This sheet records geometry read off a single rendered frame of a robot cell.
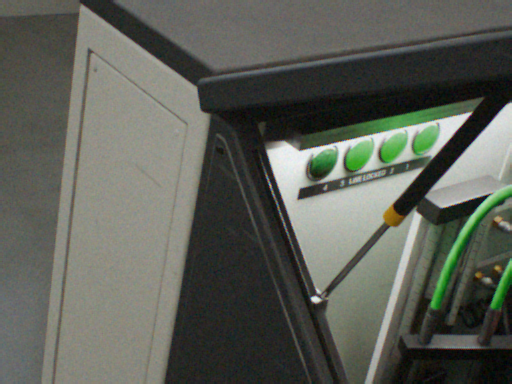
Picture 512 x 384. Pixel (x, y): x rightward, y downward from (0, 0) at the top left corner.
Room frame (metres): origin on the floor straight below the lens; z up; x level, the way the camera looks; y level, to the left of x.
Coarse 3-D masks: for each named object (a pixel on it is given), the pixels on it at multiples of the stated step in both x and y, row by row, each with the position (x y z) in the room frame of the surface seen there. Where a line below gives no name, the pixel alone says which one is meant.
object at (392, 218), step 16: (496, 96) 0.83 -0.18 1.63; (480, 112) 0.84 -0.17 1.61; (496, 112) 0.84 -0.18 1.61; (464, 128) 0.85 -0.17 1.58; (480, 128) 0.85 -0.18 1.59; (448, 144) 0.86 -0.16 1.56; (464, 144) 0.85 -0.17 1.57; (432, 160) 0.87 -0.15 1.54; (448, 160) 0.86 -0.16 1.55; (416, 176) 0.89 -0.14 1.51; (432, 176) 0.87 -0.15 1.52; (416, 192) 0.88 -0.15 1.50; (400, 208) 0.89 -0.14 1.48; (384, 224) 0.91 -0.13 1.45; (368, 240) 0.92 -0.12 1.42; (320, 304) 0.95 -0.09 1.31
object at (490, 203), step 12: (504, 192) 1.16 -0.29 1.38; (492, 204) 1.18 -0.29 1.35; (480, 216) 1.19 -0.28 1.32; (468, 228) 1.20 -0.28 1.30; (456, 240) 1.21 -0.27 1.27; (468, 240) 1.21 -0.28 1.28; (456, 252) 1.21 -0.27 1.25; (456, 264) 1.22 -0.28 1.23; (444, 276) 1.22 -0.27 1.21; (444, 288) 1.22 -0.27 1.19; (432, 300) 1.22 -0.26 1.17; (432, 312) 1.21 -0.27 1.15
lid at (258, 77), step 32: (288, 64) 0.97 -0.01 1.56; (320, 64) 0.93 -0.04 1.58; (352, 64) 0.91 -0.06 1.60; (384, 64) 0.88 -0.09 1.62; (416, 64) 0.86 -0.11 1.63; (448, 64) 0.83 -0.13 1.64; (480, 64) 0.81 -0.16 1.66; (224, 96) 1.02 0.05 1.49; (256, 96) 0.99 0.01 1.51; (288, 96) 0.96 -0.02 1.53; (320, 96) 0.93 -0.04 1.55; (352, 96) 0.90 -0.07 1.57
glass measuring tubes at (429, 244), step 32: (448, 192) 1.30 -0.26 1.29; (480, 192) 1.32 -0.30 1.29; (416, 224) 1.28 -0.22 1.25; (448, 224) 1.30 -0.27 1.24; (480, 224) 1.34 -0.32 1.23; (416, 256) 1.29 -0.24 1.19; (416, 288) 1.27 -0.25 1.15; (448, 288) 1.32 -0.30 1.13; (384, 320) 1.28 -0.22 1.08; (416, 320) 1.30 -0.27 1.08; (448, 320) 1.34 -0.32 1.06; (384, 352) 1.28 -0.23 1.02
